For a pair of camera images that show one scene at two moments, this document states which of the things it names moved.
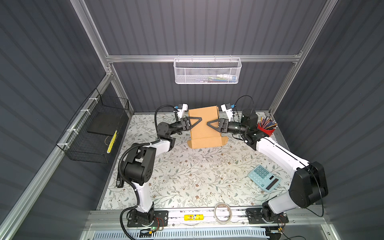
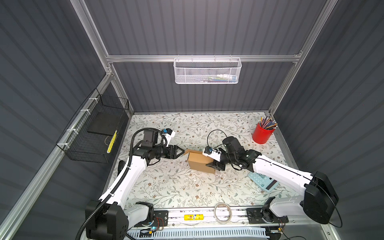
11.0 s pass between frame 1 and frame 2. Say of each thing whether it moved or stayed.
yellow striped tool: stayed
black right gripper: moved
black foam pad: stayed
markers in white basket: stayed
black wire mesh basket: stayed
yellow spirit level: stayed
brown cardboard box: moved
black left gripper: moved
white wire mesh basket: stayed
